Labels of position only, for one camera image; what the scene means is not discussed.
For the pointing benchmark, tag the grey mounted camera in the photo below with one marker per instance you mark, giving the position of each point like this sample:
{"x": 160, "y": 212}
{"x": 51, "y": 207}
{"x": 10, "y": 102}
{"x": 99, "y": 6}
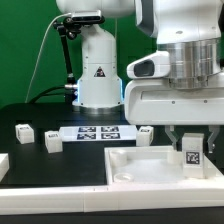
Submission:
{"x": 88, "y": 17}

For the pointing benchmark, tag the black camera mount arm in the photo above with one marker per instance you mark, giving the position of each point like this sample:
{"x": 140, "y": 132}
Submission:
{"x": 66, "y": 50}

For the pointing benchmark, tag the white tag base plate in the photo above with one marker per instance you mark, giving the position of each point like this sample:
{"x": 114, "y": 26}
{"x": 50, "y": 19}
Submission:
{"x": 98, "y": 133}

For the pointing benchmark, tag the white square tabletop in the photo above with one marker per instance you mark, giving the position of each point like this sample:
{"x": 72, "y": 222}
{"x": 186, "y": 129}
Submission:
{"x": 151, "y": 165}

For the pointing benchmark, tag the white obstacle fence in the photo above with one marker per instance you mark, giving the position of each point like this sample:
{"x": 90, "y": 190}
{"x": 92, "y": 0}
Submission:
{"x": 115, "y": 197}

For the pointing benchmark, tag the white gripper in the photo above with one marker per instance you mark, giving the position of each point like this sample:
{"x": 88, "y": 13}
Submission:
{"x": 153, "y": 102}

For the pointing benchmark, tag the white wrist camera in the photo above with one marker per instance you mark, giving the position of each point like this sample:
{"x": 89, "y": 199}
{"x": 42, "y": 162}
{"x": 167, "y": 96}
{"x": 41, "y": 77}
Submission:
{"x": 156, "y": 65}

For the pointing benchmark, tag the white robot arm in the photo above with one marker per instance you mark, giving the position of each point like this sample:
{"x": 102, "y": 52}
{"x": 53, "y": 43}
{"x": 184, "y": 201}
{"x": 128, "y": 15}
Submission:
{"x": 182, "y": 83}

